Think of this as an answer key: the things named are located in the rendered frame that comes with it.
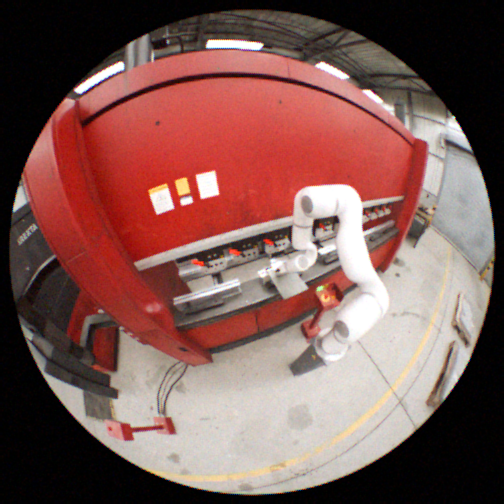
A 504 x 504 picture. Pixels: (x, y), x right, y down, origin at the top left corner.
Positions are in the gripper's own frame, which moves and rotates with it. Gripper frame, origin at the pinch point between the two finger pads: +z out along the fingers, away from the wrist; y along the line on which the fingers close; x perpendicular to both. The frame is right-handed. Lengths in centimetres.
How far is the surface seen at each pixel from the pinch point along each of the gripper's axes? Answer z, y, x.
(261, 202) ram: -36, 12, -34
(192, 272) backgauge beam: 23, 63, -19
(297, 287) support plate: -9.6, -2.4, 14.8
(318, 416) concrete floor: -3, 7, 160
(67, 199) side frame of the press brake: -75, 86, -41
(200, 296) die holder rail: 7, 60, 1
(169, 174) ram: -54, 50, -49
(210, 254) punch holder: -20, 43, -20
